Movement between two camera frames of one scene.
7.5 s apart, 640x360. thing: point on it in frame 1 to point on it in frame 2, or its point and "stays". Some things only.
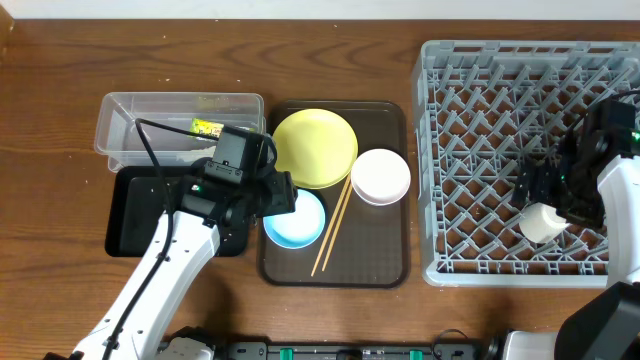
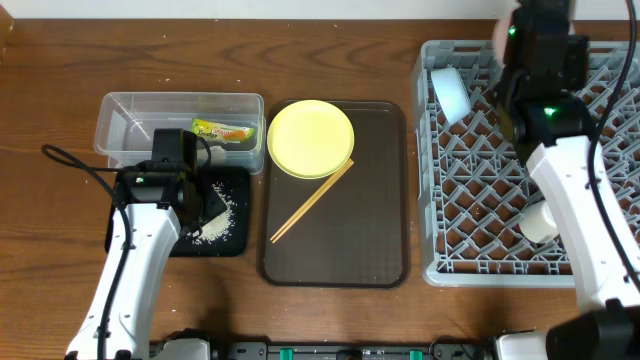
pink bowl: x=380 y=177 to x=500 y=38
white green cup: x=540 y=223 stays
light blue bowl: x=298 y=229 to x=452 y=93
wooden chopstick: x=331 y=231 to x=310 y=200
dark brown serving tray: x=361 y=244 stays
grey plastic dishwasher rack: x=483 y=108 stays
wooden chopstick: x=336 y=228 to x=312 y=201
